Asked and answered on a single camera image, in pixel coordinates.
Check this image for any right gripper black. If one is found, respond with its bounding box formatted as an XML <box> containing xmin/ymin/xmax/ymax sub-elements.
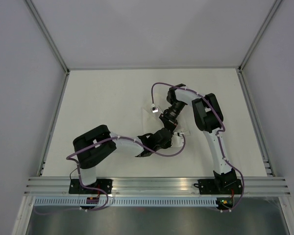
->
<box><xmin>159</xmin><ymin>100</ymin><xmax>185</xmax><ymax>131</ymax></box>

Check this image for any white cloth napkin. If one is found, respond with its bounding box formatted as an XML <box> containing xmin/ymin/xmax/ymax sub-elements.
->
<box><xmin>142</xmin><ymin>93</ymin><xmax>190</xmax><ymax>136</ymax></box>

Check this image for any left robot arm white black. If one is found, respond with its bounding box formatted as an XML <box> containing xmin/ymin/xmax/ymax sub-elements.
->
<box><xmin>73</xmin><ymin>125</ymin><xmax>172</xmax><ymax>194</ymax></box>

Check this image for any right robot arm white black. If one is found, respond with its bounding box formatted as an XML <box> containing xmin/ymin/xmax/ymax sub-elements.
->
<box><xmin>159</xmin><ymin>84</ymin><xmax>241</xmax><ymax>193</ymax></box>

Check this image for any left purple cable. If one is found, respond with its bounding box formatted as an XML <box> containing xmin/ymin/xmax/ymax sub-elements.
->
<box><xmin>33</xmin><ymin>132</ymin><xmax>187</xmax><ymax>216</ymax></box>

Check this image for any purple cable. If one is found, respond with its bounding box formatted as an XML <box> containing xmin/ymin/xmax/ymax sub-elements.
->
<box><xmin>33</xmin><ymin>132</ymin><xmax>187</xmax><ymax>216</ymax></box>
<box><xmin>150</xmin><ymin>82</ymin><xmax>245</xmax><ymax>213</ymax></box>

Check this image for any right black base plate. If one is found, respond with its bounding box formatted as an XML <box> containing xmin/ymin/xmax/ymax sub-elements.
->
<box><xmin>193</xmin><ymin>179</ymin><xmax>243</xmax><ymax>195</ymax></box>

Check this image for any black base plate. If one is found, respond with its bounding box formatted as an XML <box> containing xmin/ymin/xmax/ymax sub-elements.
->
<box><xmin>193</xmin><ymin>179</ymin><xmax>243</xmax><ymax>195</ymax></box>
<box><xmin>69</xmin><ymin>179</ymin><xmax>113</xmax><ymax>194</ymax></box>

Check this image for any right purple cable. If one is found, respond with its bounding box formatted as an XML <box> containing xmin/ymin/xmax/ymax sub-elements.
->
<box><xmin>150</xmin><ymin>82</ymin><xmax>245</xmax><ymax>213</ymax></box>

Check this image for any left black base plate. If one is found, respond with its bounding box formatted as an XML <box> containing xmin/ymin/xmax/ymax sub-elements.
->
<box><xmin>69</xmin><ymin>179</ymin><xmax>113</xmax><ymax>194</ymax></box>

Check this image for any right side aluminium rail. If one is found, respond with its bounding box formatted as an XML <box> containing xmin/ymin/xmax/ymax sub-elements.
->
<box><xmin>236</xmin><ymin>67</ymin><xmax>276</xmax><ymax>177</ymax></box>

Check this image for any aluminium rail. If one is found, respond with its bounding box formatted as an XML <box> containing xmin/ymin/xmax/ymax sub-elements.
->
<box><xmin>36</xmin><ymin>72</ymin><xmax>70</xmax><ymax>176</ymax></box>
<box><xmin>24</xmin><ymin>177</ymin><xmax>290</xmax><ymax>197</ymax></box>
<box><xmin>236</xmin><ymin>67</ymin><xmax>276</xmax><ymax>177</ymax></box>

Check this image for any white slotted cable duct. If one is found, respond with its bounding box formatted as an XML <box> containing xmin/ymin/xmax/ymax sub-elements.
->
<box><xmin>34</xmin><ymin>196</ymin><xmax>217</xmax><ymax>207</ymax></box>

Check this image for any left side aluminium rail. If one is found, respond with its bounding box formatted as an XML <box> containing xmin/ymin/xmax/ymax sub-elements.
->
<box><xmin>36</xmin><ymin>72</ymin><xmax>70</xmax><ymax>176</ymax></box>

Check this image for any aluminium front rail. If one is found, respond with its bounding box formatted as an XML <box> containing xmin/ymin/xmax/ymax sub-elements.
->
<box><xmin>24</xmin><ymin>177</ymin><xmax>290</xmax><ymax>197</ymax></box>

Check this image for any right aluminium frame post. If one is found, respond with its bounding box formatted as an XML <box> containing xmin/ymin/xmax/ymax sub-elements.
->
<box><xmin>237</xmin><ymin>0</ymin><xmax>284</xmax><ymax>73</ymax></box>

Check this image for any aluminium frame post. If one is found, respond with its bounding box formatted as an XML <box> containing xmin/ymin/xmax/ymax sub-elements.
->
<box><xmin>237</xmin><ymin>0</ymin><xmax>284</xmax><ymax>73</ymax></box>
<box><xmin>24</xmin><ymin>0</ymin><xmax>70</xmax><ymax>74</ymax></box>

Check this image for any left aluminium frame post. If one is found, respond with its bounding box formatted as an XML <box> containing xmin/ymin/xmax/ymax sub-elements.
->
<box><xmin>24</xmin><ymin>0</ymin><xmax>70</xmax><ymax>74</ymax></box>

